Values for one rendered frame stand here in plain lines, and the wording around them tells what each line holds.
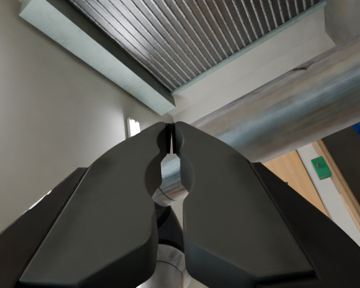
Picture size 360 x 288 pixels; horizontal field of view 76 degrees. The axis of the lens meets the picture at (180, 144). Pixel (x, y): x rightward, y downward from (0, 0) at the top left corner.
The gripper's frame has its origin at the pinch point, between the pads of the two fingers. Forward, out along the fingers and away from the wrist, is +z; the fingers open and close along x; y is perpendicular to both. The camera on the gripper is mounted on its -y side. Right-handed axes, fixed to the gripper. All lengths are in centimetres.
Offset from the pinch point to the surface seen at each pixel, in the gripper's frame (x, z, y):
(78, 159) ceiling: -88, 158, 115
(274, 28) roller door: 135, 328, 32
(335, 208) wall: 177, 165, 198
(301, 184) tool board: 152, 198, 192
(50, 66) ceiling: -121, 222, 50
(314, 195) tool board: 161, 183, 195
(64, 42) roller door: -113, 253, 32
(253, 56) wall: 119, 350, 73
